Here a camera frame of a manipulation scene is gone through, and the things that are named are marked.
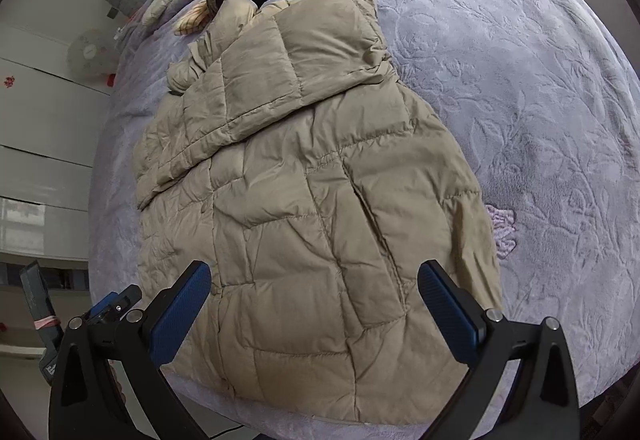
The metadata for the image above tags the beige puffer down jacket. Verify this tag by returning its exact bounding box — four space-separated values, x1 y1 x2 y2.
134 0 501 426

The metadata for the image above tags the white wardrobe with drawers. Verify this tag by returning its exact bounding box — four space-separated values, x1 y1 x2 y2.
1 24 111 268

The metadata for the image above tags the white round desk fan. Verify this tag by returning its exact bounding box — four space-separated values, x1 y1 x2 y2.
66 30 119 79

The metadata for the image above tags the lavender embossed bed blanket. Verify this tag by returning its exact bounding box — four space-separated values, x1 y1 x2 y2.
89 0 639 439

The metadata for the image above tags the black camera device box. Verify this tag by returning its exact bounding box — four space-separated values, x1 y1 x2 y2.
20 261 64 360

